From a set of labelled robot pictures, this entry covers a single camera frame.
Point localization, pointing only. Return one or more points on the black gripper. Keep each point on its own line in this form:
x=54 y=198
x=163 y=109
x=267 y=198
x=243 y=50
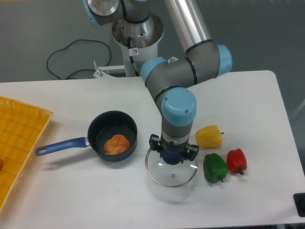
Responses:
x=174 y=145

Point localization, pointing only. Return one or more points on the glass pot lid blue knob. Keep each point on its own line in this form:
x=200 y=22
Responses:
x=168 y=172

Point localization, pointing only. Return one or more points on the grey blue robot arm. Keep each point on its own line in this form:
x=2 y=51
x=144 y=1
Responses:
x=166 y=81

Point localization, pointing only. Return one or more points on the yellow bell pepper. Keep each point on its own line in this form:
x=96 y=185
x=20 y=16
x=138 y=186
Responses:
x=209 y=137

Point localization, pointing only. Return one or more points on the green bell pepper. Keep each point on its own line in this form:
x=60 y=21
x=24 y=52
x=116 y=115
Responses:
x=215 y=168

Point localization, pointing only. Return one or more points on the orange bread roll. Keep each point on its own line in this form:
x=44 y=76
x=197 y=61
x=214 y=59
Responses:
x=116 y=145

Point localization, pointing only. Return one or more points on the red bell pepper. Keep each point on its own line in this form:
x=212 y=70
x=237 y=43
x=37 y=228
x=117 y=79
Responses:
x=236 y=161

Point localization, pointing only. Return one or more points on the black device at table corner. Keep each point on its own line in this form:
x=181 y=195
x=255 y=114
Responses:
x=299 y=199

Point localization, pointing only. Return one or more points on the yellow woven basket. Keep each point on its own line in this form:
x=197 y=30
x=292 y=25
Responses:
x=21 y=127

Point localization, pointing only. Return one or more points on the dark saucepan blue handle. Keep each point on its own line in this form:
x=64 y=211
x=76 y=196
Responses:
x=101 y=129

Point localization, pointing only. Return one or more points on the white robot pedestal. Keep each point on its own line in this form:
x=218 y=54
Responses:
x=138 y=42

